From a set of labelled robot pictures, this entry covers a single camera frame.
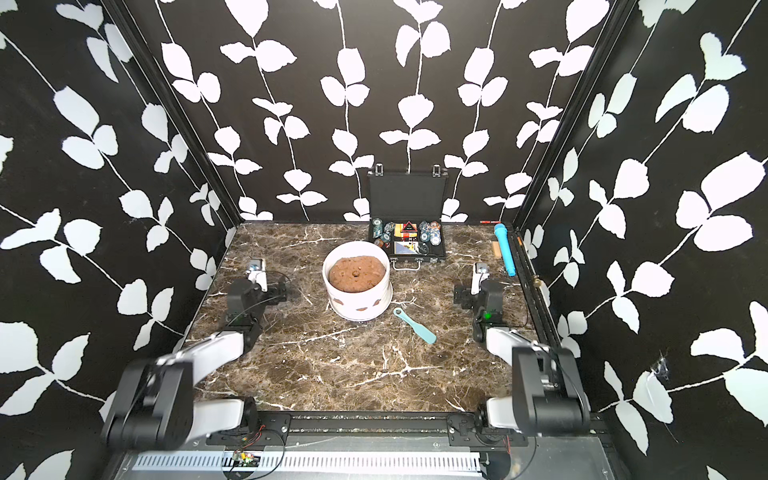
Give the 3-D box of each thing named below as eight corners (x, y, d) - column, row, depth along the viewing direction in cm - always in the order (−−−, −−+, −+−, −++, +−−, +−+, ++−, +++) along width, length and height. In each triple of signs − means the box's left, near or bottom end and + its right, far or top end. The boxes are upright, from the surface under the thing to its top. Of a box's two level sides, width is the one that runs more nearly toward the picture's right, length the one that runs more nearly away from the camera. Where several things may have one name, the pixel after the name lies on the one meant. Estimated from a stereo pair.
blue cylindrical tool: (508, 276, 106) (510, 272, 104) (493, 228, 121) (495, 223, 119) (518, 276, 106) (521, 272, 104) (502, 228, 121) (504, 223, 119)
